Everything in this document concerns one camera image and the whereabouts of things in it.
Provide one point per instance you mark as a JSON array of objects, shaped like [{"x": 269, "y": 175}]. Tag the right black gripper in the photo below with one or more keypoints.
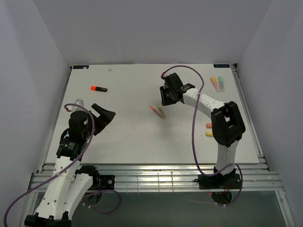
[{"x": 166, "y": 95}]

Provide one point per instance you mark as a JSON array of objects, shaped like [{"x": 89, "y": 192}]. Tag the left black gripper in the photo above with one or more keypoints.
[{"x": 99, "y": 118}]

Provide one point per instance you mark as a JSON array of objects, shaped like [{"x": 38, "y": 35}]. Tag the thin yellow highlighter pen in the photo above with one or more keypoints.
[{"x": 161, "y": 111}]

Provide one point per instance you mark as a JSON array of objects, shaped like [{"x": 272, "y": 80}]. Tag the thin orange highlighter pen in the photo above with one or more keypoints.
[{"x": 155, "y": 111}]

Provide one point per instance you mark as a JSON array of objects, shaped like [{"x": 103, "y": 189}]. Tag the black orange-capped highlighter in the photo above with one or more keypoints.
[{"x": 100, "y": 89}]

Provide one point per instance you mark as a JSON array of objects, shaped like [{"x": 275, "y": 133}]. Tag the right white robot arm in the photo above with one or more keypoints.
[{"x": 227, "y": 128}]

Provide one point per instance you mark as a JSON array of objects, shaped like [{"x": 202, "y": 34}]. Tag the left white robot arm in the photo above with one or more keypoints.
[{"x": 71, "y": 181}]

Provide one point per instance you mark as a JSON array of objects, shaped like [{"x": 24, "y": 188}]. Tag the pastel orange highlighter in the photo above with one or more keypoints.
[{"x": 215, "y": 84}]

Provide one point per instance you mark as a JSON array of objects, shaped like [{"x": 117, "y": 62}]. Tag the pastel yellow highlighter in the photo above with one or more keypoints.
[{"x": 209, "y": 134}]

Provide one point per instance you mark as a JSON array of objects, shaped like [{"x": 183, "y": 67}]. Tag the pastel green highlighter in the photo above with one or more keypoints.
[{"x": 221, "y": 84}]

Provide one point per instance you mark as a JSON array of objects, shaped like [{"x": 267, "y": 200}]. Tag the left blue corner label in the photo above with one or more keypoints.
[{"x": 80, "y": 67}]

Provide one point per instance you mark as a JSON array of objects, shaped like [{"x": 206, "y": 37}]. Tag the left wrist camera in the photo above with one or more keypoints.
[{"x": 79, "y": 102}]

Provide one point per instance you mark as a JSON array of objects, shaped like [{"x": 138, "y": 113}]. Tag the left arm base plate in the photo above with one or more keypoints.
[{"x": 103, "y": 182}]

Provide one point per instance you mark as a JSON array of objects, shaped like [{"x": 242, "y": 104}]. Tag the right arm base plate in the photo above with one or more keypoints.
[{"x": 219, "y": 182}]

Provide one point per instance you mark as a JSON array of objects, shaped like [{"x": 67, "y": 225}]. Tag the aluminium frame rails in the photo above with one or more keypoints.
[{"x": 180, "y": 178}]

